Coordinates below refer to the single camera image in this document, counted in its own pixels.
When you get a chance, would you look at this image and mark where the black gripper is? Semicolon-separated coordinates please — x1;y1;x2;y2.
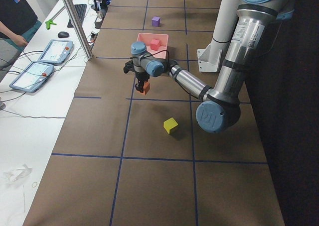
135;71;150;92

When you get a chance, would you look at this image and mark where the orange foam cube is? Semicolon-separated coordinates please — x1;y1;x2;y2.
140;82;150;95

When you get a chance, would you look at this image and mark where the red foam cube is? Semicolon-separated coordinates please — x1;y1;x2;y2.
150;39;160;51

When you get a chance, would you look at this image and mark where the purple foam cube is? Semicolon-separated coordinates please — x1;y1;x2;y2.
152;16;160;27

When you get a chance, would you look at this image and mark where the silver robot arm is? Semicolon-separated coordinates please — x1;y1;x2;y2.
123;0;295;133

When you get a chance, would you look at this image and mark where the pink plastic bin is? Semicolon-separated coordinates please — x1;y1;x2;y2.
137;33;168;59

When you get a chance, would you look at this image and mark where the yellow foam cube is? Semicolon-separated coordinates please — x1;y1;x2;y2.
163;117;178;134

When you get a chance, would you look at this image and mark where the upper teach pendant tablet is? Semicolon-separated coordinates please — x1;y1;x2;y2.
38;39;74;65

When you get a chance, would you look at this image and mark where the teach pendant tablet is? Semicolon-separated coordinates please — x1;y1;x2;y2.
38;39;74;65
9;61;54;93

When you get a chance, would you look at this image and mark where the black computer mouse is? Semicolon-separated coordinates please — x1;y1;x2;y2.
57;31;69;38

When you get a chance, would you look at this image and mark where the black keyboard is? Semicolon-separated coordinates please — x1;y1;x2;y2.
74;4;87;25

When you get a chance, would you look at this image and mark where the lower teach pendant tablet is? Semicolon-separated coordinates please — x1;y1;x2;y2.
9;61;54;93

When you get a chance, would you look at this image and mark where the green plastic clamp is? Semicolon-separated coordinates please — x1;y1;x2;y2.
45;19;56;30

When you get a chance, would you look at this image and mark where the person in dark shirt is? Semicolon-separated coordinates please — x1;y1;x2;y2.
0;0;42;51

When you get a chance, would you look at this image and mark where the crumpled clear plastic wrap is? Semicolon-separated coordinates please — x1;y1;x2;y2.
3;164;32;184

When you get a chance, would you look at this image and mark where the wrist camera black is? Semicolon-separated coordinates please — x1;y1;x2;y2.
123;60;135;74

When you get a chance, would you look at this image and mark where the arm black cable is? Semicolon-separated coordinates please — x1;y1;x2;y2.
139;50;172;67

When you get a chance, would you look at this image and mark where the aluminium frame post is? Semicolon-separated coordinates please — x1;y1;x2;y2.
62;0;93;60

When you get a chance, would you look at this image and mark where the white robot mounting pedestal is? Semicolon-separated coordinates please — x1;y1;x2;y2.
197;0;240;72

